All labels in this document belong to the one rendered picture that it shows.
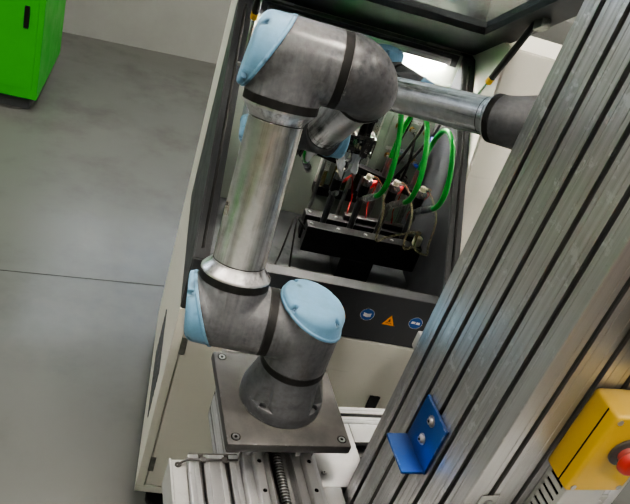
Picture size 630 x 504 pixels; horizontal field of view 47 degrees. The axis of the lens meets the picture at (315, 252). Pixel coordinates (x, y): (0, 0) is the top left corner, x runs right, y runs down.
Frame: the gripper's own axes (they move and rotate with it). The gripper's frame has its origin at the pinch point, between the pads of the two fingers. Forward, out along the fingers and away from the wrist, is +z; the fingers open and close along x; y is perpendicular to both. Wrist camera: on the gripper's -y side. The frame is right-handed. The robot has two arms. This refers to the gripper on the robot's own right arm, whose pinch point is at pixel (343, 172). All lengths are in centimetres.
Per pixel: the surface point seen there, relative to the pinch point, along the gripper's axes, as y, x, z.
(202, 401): 23, -23, 67
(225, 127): -2.2, -32.6, -3.9
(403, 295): 22.1, 20.3, 19.9
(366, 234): 0.3, 12.4, 16.7
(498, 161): -5.8, 42.8, -11.3
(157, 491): 23, -28, 107
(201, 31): -388, -32, 92
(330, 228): 0.8, 1.8, 16.9
